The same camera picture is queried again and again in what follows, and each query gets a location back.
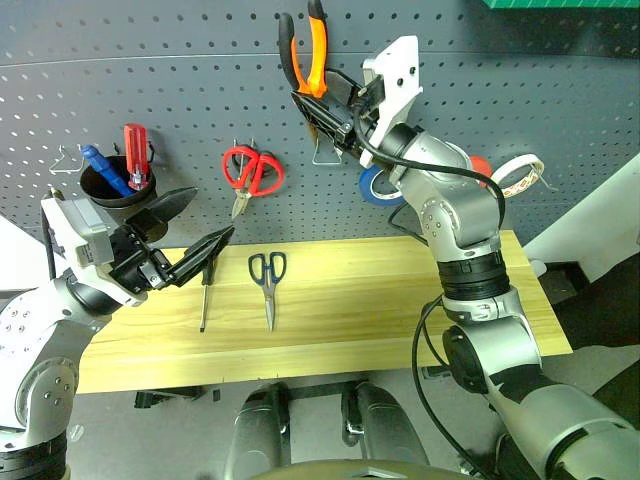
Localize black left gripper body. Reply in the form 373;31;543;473
107;211;178;297

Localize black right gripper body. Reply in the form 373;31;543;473
343;81;387;162

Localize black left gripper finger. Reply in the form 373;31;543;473
131;187;199;242
167;224;236;289

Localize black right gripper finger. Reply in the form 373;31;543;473
291;92;352;150
324;68;362;107

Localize orange and black pliers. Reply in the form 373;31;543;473
277;0;332;99

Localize blue tape roll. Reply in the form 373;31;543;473
357;164;407;207

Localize grey perforated pegboard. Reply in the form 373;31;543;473
0;0;640;247

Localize red tape roll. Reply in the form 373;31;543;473
468;155;494;188

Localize white tape roll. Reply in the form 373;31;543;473
491;153;546;200

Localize black round tool cup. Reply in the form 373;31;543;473
79;154;159;209

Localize blue and black scissors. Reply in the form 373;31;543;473
247;251;288;333

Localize dark grey robot leg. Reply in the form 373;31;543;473
341;380;432;474
223;381;293;480

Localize green cutting mat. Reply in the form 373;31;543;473
481;0;640;11

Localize white slanted panel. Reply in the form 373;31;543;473
521;151;640;292

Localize silver wire pegboard hook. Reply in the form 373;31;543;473
311;138;345;167
48;143;85;175
535;168;560;194

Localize black handled flat screwdriver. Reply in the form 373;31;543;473
198;257;219;334

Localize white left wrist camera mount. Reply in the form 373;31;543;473
40;196;149;307

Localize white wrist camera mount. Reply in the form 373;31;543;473
358;35;424;169
40;196;149;307

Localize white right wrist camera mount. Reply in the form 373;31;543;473
358;35;424;169

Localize red handled screwdriver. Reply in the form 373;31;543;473
123;123;152;192

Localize blue handled screwdriver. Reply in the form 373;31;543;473
79;144;136;198

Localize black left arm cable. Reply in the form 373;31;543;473
41;188;58;282

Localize red handled scissors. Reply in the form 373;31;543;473
221;144;286;222

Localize black table frame bracket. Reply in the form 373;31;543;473
133;385;207;410

